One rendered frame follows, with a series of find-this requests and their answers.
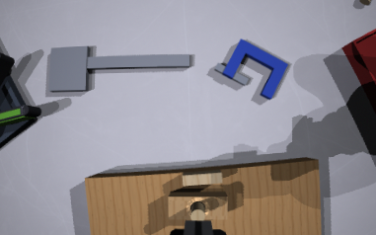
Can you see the brown wooden bench board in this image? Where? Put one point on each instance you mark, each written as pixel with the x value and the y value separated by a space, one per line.
pixel 279 197

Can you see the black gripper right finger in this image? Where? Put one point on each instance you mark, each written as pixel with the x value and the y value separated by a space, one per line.
pixel 205 228

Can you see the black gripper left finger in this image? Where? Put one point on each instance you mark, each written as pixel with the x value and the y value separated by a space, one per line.
pixel 191 228

